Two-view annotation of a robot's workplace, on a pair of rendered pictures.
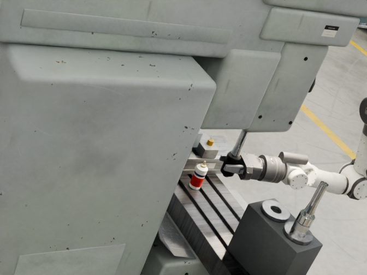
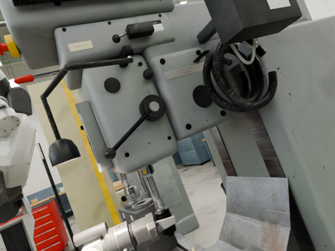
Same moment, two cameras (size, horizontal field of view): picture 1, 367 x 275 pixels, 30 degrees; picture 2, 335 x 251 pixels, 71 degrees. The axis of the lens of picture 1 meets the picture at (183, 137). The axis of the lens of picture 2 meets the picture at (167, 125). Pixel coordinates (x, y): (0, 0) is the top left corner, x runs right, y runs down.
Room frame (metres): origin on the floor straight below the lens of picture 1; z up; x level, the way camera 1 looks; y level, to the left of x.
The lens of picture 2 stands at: (2.60, 0.14, 1.37)
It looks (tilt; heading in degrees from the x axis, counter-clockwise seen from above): 2 degrees up; 196
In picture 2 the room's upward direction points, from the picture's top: 21 degrees counter-clockwise
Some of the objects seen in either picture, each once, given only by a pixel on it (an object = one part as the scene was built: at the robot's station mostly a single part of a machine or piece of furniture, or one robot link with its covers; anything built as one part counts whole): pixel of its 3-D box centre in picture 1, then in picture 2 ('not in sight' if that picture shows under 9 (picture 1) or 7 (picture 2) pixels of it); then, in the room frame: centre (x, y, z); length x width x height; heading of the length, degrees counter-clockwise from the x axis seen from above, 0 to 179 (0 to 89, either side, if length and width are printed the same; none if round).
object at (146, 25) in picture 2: not in sight; (132, 34); (1.99, -0.04, 1.66); 0.12 x 0.04 x 0.04; 130
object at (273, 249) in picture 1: (274, 245); (145, 224); (1.70, -0.37, 1.05); 0.22 x 0.12 x 0.20; 48
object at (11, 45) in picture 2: not in sight; (12, 46); (2.08, -0.35, 1.76); 0.06 x 0.02 x 0.06; 40
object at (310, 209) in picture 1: (315, 198); (123, 175); (1.67, -0.41, 1.27); 0.03 x 0.03 x 0.11
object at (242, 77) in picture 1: (219, 70); (178, 99); (1.81, -0.02, 1.47); 0.24 x 0.19 x 0.26; 40
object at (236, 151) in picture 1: (240, 141); (154, 192); (1.93, -0.17, 1.22); 0.03 x 0.03 x 0.11
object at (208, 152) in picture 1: (201, 141); not in sight; (2.15, -0.06, 1.04); 0.15 x 0.06 x 0.04; 37
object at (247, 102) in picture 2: not in sight; (230, 79); (1.91, 0.16, 1.45); 0.18 x 0.16 x 0.21; 130
